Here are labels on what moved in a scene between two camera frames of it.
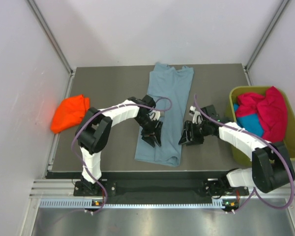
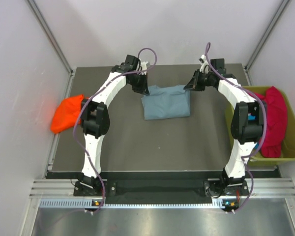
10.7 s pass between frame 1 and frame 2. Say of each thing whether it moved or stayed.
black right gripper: moved
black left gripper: moved
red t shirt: stayed
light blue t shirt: moved
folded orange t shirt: stayed
